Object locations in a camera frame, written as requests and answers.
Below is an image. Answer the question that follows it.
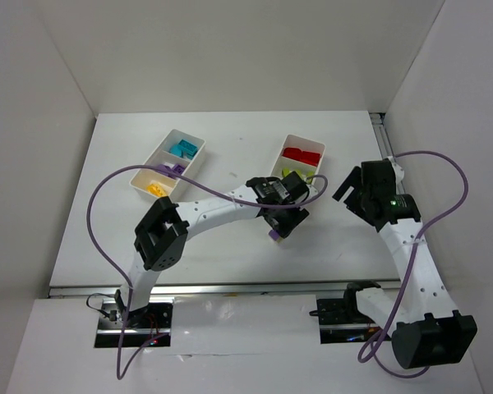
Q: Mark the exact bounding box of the lime green lego brick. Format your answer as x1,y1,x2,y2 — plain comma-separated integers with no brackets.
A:
302,172,316,185

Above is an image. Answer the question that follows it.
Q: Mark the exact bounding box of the red curved lego brick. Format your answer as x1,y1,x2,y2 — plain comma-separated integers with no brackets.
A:
282,147,303,163

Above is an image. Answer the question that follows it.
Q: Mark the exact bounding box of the purple rounded lego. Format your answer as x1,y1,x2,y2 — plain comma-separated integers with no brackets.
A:
269,230,280,241

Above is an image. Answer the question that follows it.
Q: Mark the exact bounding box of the large teal curved lego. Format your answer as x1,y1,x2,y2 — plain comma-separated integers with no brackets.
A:
172,151,194,160

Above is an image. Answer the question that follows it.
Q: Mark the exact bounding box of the teal lego brick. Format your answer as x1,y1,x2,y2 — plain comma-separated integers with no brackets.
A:
169,140,198,156

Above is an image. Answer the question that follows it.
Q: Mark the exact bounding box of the purple curved lego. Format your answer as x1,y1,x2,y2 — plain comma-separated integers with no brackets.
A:
156,164,176,176

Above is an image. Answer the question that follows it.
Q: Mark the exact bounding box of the yellow lego base piece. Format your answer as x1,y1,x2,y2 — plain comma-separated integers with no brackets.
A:
146,183,168,198

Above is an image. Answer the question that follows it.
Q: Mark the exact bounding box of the red lego cluster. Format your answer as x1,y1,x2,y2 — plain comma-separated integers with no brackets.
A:
301,151,321,167

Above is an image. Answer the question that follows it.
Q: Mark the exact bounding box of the purple lego plate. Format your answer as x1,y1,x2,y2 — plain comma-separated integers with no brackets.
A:
172,164,185,175

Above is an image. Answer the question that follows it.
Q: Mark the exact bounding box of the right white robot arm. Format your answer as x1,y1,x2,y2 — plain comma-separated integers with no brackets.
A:
333,158,477,369

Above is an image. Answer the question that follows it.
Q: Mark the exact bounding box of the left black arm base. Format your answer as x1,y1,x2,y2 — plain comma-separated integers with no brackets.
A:
85,293,173,349

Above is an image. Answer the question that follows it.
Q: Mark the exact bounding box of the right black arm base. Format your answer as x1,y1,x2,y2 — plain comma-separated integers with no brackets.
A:
309,281,381,344

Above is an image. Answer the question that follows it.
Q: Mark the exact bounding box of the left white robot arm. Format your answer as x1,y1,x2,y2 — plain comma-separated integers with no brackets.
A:
115,172,318,327

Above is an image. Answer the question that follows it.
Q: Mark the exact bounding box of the right white plastic container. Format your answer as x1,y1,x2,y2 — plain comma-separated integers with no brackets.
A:
270,135,325,179

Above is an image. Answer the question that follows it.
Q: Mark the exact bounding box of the white plastic container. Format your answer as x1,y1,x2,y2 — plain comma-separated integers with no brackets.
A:
270,135,325,179
130,129,205,202

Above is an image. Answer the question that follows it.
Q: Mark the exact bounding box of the left white plastic container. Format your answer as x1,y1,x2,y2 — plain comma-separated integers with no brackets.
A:
130,129,205,202

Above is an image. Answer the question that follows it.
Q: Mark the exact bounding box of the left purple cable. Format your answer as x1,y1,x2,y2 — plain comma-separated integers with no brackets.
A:
85,164,329,381

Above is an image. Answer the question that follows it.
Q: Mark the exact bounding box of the right side aluminium rail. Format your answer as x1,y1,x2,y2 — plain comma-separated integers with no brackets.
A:
369,112,432,288

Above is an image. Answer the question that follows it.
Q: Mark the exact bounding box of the aluminium table rail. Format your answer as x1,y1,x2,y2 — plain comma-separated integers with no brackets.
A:
48,279,436,299

